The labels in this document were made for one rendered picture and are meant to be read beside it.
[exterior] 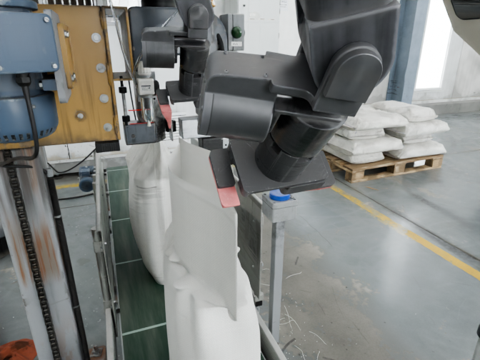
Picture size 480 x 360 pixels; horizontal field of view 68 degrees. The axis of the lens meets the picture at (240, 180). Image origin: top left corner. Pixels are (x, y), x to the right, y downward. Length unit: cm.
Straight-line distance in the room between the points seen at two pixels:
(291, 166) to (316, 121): 7
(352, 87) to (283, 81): 5
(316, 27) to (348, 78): 4
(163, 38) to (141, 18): 25
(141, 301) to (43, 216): 51
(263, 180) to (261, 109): 11
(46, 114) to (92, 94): 19
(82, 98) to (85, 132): 8
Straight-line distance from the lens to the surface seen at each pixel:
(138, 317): 136
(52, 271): 120
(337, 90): 27
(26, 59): 70
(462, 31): 74
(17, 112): 77
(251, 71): 29
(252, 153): 39
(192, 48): 70
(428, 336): 199
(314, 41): 26
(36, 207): 111
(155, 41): 71
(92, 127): 97
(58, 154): 384
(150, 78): 91
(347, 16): 26
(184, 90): 75
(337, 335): 185
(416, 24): 654
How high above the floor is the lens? 126
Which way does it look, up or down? 21 degrees down
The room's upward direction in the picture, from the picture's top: straight up
